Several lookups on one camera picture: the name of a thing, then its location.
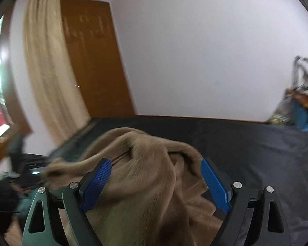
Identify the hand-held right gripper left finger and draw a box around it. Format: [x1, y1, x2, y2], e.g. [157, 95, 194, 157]
[23, 157, 112, 246]

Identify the blue cloth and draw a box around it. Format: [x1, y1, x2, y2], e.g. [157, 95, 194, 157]
[293, 100, 308, 132]

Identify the plastic bag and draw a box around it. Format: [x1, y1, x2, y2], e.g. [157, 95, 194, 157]
[268, 92, 298, 126]

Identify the beige curtain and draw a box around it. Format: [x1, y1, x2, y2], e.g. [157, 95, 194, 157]
[23, 0, 90, 146]

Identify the wooden door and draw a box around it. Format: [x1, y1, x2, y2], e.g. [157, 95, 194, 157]
[60, 0, 136, 118]

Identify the dark satin bed cover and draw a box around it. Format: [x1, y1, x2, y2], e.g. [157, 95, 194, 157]
[49, 116, 308, 246]

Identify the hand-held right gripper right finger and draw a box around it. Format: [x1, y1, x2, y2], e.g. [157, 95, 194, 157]
[201, 158, 293, 246]

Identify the brown fleece garment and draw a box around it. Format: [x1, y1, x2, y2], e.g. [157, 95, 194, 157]
[40, 127, 229, 246]

